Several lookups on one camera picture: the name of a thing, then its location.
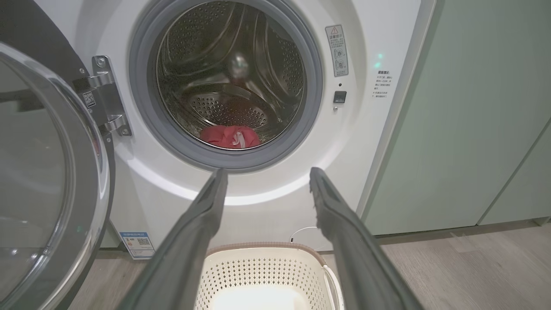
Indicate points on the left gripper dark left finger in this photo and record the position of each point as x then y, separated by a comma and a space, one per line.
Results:
189, 249

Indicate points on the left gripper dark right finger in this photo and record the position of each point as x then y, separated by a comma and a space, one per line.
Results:
353, 254

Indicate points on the red garment with white trim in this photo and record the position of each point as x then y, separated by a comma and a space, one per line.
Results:
224, 137

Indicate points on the washing machine door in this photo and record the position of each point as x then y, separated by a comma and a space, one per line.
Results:
38, 172

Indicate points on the white front-load washing machine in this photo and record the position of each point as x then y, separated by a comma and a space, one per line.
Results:
267, 202

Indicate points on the black door latch socket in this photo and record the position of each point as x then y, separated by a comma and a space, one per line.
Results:
339, 97

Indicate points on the metal washing machine door hinge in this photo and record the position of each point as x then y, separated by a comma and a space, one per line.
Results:
105, 99

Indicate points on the stainless steel washing machine drum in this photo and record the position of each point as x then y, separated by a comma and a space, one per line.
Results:
206, 64

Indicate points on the round white filter cover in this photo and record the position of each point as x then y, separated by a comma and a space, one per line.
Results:
306, 237

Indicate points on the blue white energy label sticker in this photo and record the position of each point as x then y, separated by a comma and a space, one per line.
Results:
137, 245

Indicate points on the cream perforated laundry basket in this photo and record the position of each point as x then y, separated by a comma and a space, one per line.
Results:
262, 271

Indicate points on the pale green cabinet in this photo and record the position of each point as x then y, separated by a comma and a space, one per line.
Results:
452, 129

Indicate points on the small printed text label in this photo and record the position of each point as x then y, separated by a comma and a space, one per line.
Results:
382, 84

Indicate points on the red white warning sticker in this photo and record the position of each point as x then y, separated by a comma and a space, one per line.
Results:
336, 51

